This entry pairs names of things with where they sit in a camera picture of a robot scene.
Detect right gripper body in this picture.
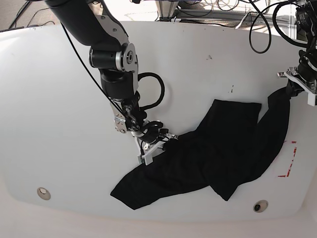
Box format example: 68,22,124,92
135,128,178,165

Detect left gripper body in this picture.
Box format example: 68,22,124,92
277,64,317,107

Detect black t-shirt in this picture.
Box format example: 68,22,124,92
110,87,293,210

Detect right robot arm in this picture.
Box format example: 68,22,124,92
46,0,177,165

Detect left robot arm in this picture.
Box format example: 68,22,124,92
272,0,317,107

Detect red tape rectangle marking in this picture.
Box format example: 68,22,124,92
273,140,298,178

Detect left table grommet hole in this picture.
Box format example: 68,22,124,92
37,187,51,201

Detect table grommet hole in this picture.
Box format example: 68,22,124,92
253,200,268,213
37,187,51,201

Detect right table grommet hole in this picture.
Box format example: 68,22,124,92
253,200,268,213

